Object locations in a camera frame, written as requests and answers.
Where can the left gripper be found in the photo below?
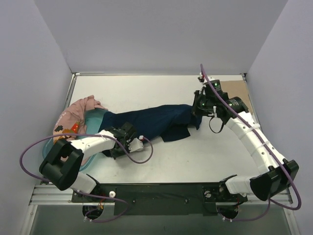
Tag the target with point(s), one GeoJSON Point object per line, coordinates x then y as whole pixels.
{"type": "Point", "coordinates": [120, 146]}

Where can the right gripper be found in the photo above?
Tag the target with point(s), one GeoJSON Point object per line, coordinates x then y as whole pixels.
{"type": "Point", "coordinates": [195, 105]}

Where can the navy blue t-shirt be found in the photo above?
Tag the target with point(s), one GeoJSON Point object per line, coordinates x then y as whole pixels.
{"type": "Point", "coordinates": [170, 122]}

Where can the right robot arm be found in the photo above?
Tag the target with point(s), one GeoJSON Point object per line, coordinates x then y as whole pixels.
{"type": "Point", "coordinates": [275, 171]}

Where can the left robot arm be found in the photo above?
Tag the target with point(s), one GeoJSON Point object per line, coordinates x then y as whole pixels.
{"type": "Point", "coordinates": [62, 163]}

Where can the folded tan t-shirt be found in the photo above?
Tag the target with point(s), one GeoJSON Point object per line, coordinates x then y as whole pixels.
{"type": "Point", "coordinates": [239, 89]}

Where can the pink graphic t-shirt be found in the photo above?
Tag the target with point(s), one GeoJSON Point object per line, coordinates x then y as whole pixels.
{"type": "Point", "coordinates": [84, 116]}

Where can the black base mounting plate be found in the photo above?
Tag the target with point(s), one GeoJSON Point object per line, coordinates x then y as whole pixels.
{"type": "Point", "coordinates": [169, 199]}

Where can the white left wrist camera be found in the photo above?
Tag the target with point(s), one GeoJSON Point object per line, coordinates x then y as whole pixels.
{"type": "Point", "coordinates": [135, 145]}

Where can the aluminium front rail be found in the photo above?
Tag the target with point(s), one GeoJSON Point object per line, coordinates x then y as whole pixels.
{"type": "Point", "coordinates": [50, 195]}

